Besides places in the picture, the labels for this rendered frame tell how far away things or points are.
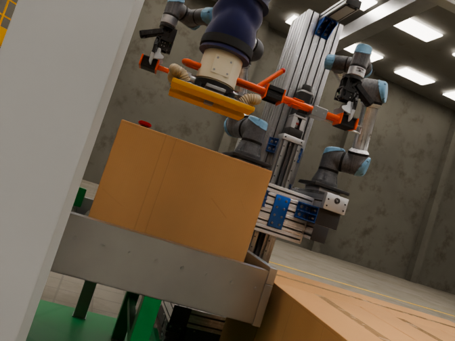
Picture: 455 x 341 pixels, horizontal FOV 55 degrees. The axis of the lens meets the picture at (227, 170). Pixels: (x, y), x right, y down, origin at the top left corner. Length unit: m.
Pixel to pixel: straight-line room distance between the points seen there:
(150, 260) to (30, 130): 0.86
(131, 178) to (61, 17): 0.96
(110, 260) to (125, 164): 0.36
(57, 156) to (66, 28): 0.20
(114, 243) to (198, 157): 0.45
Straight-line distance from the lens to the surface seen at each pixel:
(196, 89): 1.70
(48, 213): 0.72
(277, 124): 2.62
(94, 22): 0.74
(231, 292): 1.56
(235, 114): 1.91
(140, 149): 1.62
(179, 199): 1.63
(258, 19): 1.91
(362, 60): 2.06
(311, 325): 1.41
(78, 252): 1.49
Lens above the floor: 0.79
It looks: 4 degrees up
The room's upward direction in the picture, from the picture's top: 18 degrees clockwise
